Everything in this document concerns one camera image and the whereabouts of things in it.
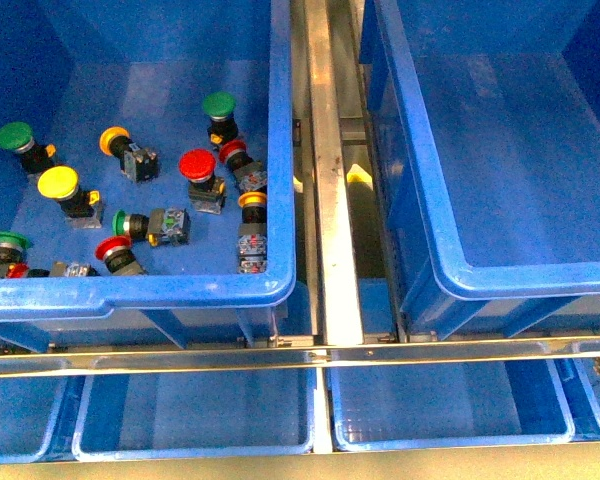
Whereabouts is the yellow button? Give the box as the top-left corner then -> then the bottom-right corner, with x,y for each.
99,126 -> 160,183
237,191 -> 267,274
37,165 -> 104,229

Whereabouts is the lower blue bin centre right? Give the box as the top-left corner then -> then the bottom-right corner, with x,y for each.
330,360 -> 575,452

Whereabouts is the metal rack front rail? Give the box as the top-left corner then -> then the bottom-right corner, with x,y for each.
0,336 -> 600,378

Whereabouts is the red button lying front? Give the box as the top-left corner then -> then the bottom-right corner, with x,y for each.
94,235 -> 146,276

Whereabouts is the green button lying centre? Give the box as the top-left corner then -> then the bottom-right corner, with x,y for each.
112,208 -> 191,247

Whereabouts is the yellow button lying top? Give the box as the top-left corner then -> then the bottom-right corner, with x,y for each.
99,126 -> 160,183

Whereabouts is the red button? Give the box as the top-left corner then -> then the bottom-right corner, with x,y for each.
94,235 -> 146,276
219,139 -> 268,194
178,149 -> 226,215

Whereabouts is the lower blue bin far left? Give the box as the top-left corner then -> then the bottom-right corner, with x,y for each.
0,376 -> 70,464

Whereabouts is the metal rack divider rail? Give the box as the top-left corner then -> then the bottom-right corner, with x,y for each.
303,1 -> 364,347

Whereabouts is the blue empty middle bin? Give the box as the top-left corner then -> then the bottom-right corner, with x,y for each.
360,1 -> 600,340

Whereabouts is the blue source bin with buttons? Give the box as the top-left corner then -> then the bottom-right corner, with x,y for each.
0,1 -> 296,351

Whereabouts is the green button far left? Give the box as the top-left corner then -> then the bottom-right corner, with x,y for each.
0,121 -> 56,176

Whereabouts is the lower blue bin centre left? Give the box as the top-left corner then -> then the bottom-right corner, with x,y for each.
72,369 -> 315,462

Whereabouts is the green button top right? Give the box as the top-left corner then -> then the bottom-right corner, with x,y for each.
202,91 -> 239,150

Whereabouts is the green button bottom left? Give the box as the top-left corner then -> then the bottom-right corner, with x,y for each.
0,231 -> 31,279

